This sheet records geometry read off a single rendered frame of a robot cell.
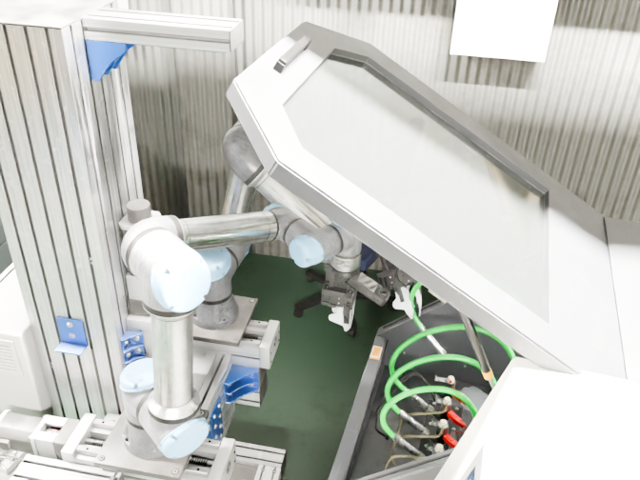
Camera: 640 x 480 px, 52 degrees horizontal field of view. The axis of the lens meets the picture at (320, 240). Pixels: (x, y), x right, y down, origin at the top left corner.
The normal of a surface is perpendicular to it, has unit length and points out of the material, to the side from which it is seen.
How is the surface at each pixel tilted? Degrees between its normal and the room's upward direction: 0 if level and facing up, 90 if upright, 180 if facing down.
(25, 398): 90
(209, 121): 90
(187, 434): 98
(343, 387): 0
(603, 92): 90
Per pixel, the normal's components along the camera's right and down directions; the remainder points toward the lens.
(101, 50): -0.18, 0.53
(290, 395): 0.04, -0.84
